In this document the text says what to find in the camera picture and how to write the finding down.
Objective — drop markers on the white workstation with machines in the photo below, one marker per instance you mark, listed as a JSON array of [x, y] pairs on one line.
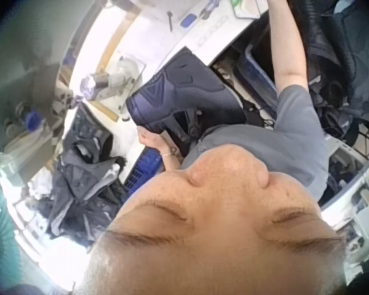
[[356, 196]]

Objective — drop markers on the person's left hand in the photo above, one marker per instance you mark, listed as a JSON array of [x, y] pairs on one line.
[[150, 139]]

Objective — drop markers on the navy padded fabric piece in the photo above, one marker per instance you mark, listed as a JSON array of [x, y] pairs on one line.
[[178, 92]]

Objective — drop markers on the heap of dark grey garments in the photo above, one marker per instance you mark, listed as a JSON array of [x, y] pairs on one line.
[[80, 175]]

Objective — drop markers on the white sewing machine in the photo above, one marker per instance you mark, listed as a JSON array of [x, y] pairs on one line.
[[113, 80]]

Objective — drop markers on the green object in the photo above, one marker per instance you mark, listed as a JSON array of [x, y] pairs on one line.
[[237, 3]]

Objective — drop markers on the blue plastic crate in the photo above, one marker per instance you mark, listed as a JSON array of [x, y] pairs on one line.
[[145, 170]]

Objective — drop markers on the dark blue plastic bin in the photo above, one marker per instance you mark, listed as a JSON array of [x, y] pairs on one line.
[[256, 75]]

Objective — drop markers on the blue thread spool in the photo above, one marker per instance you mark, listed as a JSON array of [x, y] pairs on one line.
[[32, 118]]

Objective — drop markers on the heap of black garments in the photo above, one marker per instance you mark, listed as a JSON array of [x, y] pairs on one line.
[[341, 55]]

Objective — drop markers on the small blue box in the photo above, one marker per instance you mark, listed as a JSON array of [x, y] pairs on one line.
[[187, 20]]

